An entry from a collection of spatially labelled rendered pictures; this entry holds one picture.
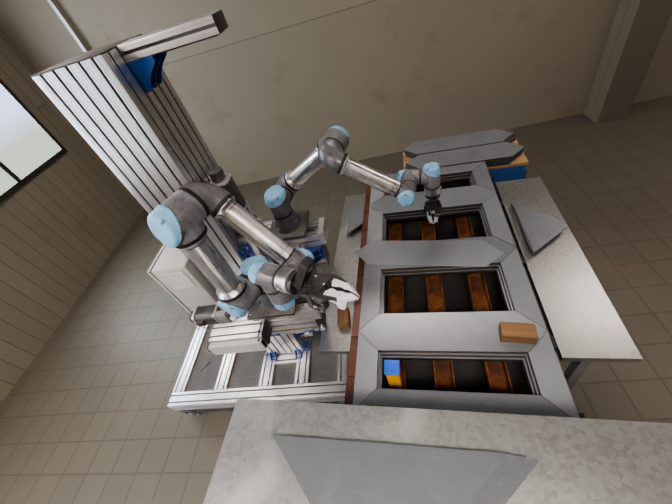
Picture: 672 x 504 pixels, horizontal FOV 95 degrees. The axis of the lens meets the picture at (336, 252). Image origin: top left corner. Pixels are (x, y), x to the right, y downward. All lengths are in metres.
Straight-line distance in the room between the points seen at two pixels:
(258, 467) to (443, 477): 0.54
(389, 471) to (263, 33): 3.73
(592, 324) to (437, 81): 3.05
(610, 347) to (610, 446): 0.58
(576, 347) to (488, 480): 0.76
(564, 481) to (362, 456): 0.50
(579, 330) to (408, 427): 0.89
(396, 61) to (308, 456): 3.61
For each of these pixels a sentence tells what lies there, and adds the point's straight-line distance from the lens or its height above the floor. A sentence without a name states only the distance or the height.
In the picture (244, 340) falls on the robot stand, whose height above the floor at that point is 0.95.
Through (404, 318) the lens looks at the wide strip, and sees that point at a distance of 1.43.
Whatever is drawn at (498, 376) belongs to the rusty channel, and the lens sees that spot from 1.55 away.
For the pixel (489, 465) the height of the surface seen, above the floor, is 1.07.
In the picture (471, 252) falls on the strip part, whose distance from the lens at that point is 1.67.
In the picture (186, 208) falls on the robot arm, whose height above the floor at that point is 1.65.
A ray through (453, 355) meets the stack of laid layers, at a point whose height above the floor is 0.85.
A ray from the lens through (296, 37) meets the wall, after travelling 3.85.
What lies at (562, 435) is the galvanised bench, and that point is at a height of 1.05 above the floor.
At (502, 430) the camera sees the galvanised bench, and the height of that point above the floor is 1.05.
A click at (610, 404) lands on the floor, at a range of 2.40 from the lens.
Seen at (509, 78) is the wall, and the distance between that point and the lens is 4.30.
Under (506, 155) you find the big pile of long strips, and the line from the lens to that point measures 2.40.
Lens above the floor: 2.09
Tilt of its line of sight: 44 degrees down
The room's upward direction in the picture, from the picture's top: 19 degrees counter-clockwise
